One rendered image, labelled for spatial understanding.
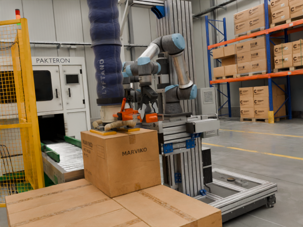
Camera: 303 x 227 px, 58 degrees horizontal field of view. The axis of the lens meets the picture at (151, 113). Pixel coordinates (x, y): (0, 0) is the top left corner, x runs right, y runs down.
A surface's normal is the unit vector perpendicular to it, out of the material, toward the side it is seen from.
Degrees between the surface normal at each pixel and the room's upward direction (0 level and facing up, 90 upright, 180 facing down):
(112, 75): 69
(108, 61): 77
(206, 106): 90
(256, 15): 90
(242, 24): 91
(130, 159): 90
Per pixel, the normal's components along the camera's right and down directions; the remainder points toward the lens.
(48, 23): 0.51, 0.01
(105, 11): 0.14, -0.22
